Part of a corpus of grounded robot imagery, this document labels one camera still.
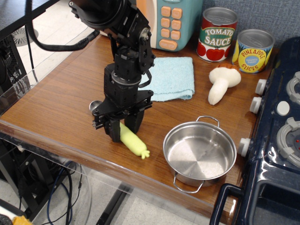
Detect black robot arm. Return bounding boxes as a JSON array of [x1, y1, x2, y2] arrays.
[[69, 0, 155, 142]]

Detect black table leg frame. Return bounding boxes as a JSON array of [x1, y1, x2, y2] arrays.
[[96, 184, 132, 225]]

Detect teal toy microwave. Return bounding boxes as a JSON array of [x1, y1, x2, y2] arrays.
[[130, 0, 203, 52]]

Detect stainless steel pot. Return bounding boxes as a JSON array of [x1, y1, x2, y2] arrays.
[[163, 116, 237, 194]]

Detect blue floor cable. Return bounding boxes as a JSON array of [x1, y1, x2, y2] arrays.
[[46, 161, 83, 225]]

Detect dark blue toy stove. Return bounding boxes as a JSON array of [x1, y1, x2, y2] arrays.
[[210, 37, 300, 225]]

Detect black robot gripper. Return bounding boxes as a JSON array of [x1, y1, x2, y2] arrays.
[[91, 67, 153, 143]]

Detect pineapple slices can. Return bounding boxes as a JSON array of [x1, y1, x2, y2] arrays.
[[232, 29, 275, 74]]

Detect black computer tower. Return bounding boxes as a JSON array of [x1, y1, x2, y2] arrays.
[[0, 35, 26, 95]]

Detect black braided cable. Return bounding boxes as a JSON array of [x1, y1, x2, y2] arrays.
[[24, 0, 100, 52]]

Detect light blue folded cloth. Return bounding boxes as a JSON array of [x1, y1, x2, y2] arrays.
[[140, 57, 195, 102]]

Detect tomato sauce can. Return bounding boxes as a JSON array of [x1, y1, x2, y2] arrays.
[[196, 7, 238, 62]]

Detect white plush mushroom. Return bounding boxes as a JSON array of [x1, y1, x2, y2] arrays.
[[208, 63, 241, 105]]

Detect clear acrylic table guard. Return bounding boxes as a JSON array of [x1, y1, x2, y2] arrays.
[[0, 23, 132, 195]]

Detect green handled ice cream scoop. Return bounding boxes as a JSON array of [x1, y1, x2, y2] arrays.
[[88, 100, 150, 160]]

